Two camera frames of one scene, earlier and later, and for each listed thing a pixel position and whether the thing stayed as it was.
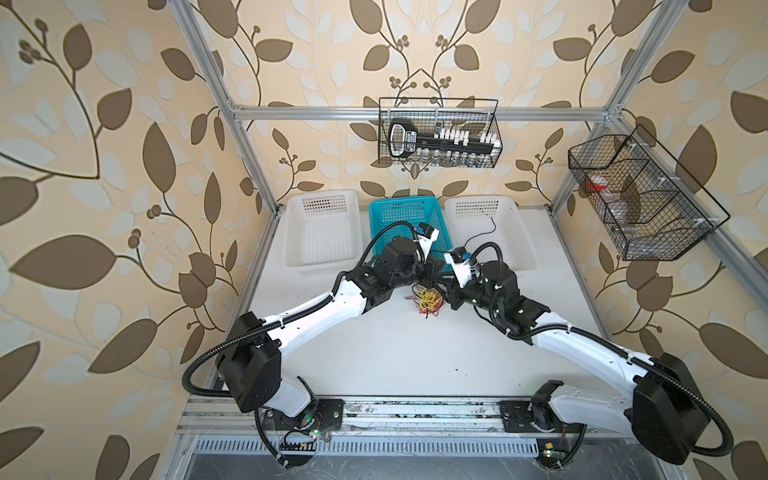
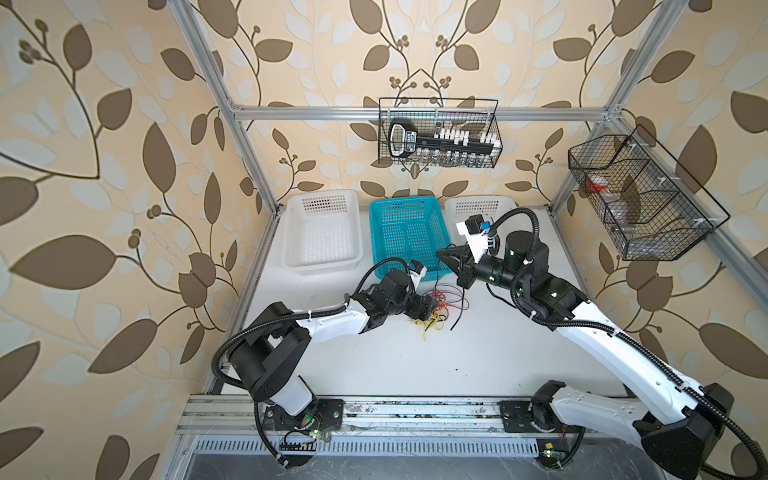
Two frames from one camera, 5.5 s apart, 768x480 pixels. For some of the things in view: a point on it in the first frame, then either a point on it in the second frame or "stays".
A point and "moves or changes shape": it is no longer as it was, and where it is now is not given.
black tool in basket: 404,141 stays
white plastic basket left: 322,233 stays
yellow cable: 428,298 moves or changes shape
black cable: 482,233 -> 462,306
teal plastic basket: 413,211 stays
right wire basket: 653,209 stays
